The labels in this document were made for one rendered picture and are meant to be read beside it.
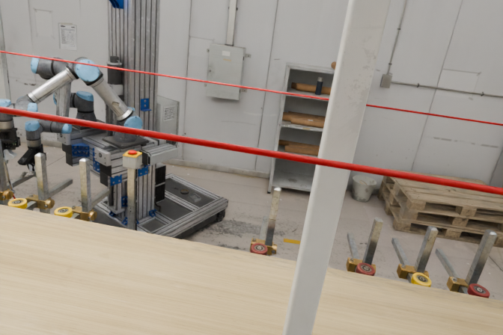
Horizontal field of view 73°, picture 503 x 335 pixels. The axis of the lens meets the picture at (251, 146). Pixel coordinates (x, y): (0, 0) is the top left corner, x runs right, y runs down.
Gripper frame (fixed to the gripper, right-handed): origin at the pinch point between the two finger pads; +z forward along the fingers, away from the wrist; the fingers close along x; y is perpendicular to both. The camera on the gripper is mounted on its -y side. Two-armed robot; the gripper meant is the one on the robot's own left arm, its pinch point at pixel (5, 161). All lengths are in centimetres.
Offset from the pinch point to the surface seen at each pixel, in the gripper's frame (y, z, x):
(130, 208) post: 71, 9, -36
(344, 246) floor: 259, 101, 48
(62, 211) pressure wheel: 39, 10, -38
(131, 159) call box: 72, -19, -38
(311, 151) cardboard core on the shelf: 255, 44, 156
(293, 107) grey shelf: 237, 0, 192
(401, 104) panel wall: 361, -22, 156
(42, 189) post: 24.3, 7.5, -19.3
